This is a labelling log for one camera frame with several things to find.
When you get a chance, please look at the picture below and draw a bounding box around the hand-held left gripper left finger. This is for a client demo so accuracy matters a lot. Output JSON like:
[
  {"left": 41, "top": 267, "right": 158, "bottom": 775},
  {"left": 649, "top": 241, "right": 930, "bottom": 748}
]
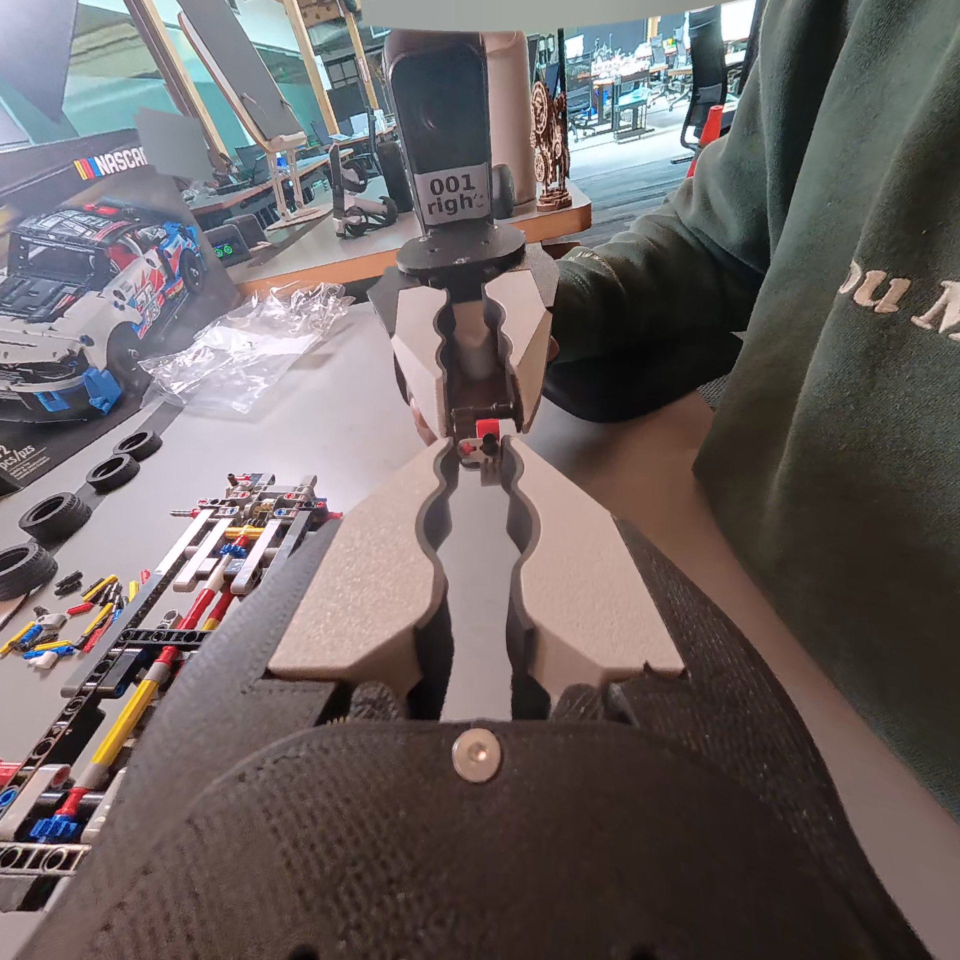
[{"left": 266, "top": 439, "right": 456, "bottom": 702}]

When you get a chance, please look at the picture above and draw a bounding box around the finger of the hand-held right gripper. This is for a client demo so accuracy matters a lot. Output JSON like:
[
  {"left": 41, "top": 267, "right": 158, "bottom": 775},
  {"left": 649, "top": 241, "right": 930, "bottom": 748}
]
[
  {"left": 483, "top": 271, "right": 556, "bottom": 436},
  {"left": 390, "top": 288, "right": 457, "bottom": 444}
]

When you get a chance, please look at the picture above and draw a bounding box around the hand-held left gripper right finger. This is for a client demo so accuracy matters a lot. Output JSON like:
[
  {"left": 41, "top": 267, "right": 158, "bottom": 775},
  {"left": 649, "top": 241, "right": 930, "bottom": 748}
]
[{"left": 498, "top": 437, "right": 687, "bottom": 712}]

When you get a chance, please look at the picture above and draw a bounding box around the small red grey lego assembly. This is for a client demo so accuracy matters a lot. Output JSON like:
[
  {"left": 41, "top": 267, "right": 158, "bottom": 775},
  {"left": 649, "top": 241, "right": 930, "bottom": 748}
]
[{"left": 457, "top": 420, "right": 505, "bottom": 489}]

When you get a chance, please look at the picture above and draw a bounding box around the lego car chassis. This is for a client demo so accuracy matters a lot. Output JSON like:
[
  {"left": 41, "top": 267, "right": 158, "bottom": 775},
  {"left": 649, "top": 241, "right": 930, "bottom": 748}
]
[{"left": 0, "top": 471, "right": 346, "bottom": 912}]

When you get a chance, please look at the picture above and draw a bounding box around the person's right forearm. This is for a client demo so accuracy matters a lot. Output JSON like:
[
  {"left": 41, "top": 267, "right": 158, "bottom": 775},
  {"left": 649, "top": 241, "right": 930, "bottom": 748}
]
[{"left": 541, "top": 176, "right": 759, "bottom": 423}]

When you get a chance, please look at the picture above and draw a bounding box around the pile of loose lego pieces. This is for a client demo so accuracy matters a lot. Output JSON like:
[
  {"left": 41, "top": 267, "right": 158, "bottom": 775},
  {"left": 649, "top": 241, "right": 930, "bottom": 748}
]
[{"left": 0, "top": 571, "right": 144, "bottom": 670}]

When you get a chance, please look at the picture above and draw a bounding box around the lego set box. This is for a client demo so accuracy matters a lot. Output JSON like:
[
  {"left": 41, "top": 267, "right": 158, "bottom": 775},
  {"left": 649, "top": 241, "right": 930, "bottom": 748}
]
[{"left": 0, "top": 127, "right": 243, "bottom": 496}]

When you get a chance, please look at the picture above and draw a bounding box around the person's right hand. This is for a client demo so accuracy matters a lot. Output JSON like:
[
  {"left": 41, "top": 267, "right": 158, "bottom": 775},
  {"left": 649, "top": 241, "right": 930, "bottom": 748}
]
[{"left": 405, "top": 386, "right": 444, "bottom": 449}]

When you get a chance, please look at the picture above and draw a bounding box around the white cylindrical container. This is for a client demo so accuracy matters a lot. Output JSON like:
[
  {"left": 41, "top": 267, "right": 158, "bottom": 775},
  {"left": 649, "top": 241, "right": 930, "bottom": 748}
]
[{"left": 483, "top": 31, "right": 536, "bottom": 215}]

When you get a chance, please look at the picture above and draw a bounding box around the wooden gear sculpture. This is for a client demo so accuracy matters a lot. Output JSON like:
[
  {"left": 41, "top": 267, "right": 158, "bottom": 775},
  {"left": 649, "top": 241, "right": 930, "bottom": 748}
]
[{"left": 528, "top": 78, "right": 591, "bottom": 213}]

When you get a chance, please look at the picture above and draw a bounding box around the wooden edged desk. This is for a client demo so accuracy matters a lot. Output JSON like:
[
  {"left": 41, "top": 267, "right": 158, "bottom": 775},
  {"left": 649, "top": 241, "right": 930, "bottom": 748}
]
[{"left": 183, "top": 146, "right": 594, "bottom": 297}]

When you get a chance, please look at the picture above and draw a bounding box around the white black headset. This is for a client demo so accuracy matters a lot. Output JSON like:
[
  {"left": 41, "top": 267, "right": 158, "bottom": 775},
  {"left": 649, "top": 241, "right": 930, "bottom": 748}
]
[{"left": 330, "top": 146, "right": 400, "bottom": 241}]

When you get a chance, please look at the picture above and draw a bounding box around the clear empty plastic bag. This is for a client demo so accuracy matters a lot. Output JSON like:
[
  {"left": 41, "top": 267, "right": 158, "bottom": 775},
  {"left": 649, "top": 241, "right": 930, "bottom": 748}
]
[{"left": 138, "top": 281, "right": 357, "bottom": 415}]

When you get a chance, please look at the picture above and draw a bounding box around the wooden display easel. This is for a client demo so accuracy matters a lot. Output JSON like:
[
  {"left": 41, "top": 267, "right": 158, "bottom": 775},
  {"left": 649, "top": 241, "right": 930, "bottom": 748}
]
[{"left": 177, "top": 0, "right": 335, "bottom": 226}]

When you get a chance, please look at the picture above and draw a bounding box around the black charger with green light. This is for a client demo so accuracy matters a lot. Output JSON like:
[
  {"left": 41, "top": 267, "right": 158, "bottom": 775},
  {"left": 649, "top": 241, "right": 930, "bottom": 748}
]
[{"left": 206, "top": 225, "right": 254, "bottom": 269}]

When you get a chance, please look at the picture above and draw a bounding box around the black office chair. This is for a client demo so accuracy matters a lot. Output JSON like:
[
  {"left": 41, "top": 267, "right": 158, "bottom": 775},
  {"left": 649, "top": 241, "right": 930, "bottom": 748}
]
[{"left": 678, "top": 7, "right": 744, "bottom": 155}]

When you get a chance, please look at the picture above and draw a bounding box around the person's green sweatshirt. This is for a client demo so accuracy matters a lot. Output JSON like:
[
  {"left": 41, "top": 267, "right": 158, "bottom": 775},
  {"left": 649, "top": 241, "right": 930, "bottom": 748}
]
[{"left": 690, "top": 0, "right": 960, "bottom": 819}]

